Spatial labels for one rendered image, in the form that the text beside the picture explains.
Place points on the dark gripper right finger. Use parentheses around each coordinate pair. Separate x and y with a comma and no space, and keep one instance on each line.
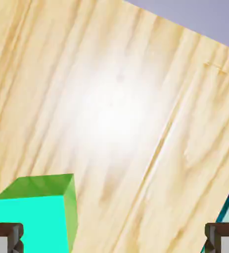
(223,235)

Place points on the small green cube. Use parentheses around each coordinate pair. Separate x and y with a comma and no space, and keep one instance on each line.
(45,213)

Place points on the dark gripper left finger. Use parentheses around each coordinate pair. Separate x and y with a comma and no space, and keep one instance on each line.
(5,235)

